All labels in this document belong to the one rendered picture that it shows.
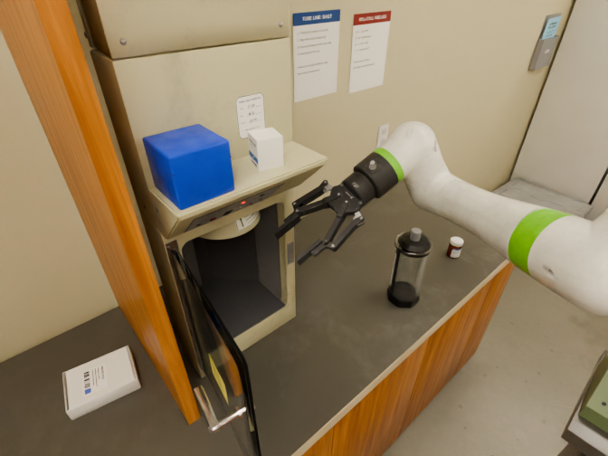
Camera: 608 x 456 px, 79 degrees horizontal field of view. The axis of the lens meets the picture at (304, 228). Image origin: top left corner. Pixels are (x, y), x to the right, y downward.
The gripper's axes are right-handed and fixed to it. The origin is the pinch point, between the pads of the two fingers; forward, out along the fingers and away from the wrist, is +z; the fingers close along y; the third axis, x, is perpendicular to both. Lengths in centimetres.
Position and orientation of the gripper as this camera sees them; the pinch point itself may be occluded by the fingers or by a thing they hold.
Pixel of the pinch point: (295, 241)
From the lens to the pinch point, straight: 81.0
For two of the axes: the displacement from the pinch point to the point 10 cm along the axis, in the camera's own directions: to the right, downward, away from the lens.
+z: -7.7, 6.3, -1.0
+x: 2.0, 3.8, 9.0
